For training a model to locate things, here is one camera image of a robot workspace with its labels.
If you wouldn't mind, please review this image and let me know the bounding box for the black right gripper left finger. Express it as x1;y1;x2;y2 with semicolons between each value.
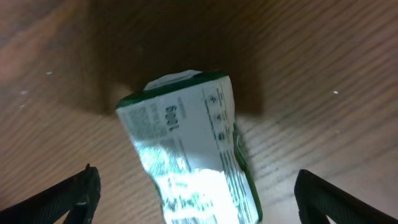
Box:
1;164;101;224

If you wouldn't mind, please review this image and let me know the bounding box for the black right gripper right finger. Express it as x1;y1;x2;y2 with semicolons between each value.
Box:
294;169;397;224

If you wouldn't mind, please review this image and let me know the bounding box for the green white labelled packet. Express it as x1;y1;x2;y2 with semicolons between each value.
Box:
116;70;263;223

